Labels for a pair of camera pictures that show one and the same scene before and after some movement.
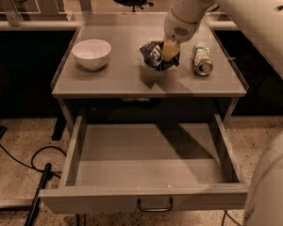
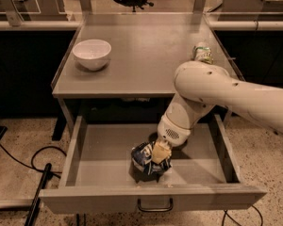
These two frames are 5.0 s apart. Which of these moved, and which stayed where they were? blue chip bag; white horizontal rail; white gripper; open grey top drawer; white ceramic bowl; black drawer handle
Moved: blue chip bag; white gripper
Stayed: open grey top drawer; black drawer handle; white ceramic bowl; white horizontal rail
